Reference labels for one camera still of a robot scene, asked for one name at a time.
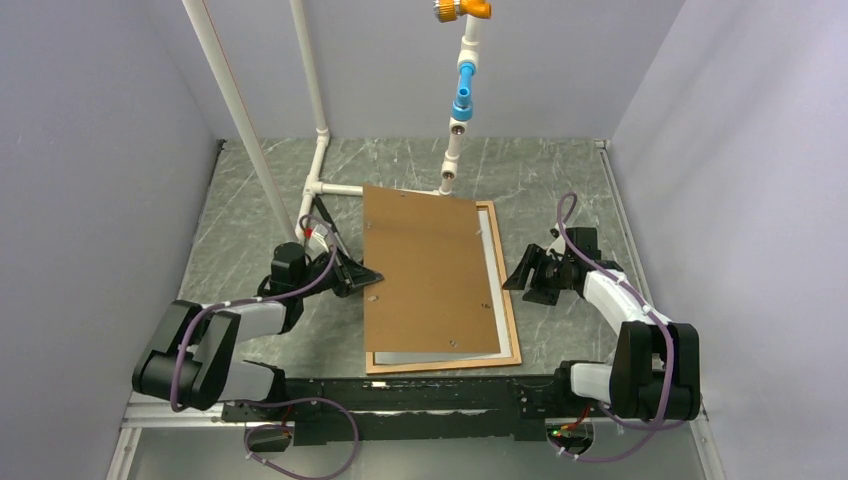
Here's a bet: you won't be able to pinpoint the aluminium rail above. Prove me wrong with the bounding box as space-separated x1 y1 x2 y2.
108 394 725 479

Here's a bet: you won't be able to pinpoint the building photo print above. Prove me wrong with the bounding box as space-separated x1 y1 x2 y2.
365 201 522 375

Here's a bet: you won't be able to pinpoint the purple cable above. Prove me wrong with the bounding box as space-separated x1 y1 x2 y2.
168 213 361 480
544 192 697 464

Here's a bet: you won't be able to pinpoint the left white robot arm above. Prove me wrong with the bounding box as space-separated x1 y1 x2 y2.
131 242 384 420

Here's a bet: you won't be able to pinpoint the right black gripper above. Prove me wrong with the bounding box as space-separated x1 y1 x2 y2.
503 244 573 306

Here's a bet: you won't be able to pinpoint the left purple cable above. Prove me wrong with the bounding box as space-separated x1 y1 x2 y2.
168 213 361 480

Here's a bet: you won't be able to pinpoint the blue pipe fitting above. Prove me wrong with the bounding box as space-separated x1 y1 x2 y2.
452 61 476 122

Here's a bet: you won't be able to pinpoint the brown wooden picture frame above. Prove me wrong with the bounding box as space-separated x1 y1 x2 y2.
365 201 522 376

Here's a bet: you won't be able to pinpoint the orange pipe fitting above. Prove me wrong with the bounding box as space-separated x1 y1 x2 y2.
433 0 492 23

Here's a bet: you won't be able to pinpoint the brown fibreboard backing board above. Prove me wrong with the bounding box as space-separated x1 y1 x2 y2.
363 185 500 354

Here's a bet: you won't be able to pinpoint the white pvc pipe stand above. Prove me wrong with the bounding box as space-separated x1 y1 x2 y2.
180 0 488 246

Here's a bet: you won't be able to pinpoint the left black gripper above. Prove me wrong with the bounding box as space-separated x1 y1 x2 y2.
296 244 383 299

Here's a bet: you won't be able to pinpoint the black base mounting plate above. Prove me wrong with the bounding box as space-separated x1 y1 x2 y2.
222 375 601 446

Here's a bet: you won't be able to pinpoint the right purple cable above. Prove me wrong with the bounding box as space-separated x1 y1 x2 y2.
544 192 697 464

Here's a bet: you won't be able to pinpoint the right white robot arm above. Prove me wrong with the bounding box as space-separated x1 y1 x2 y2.
503 227 701 422

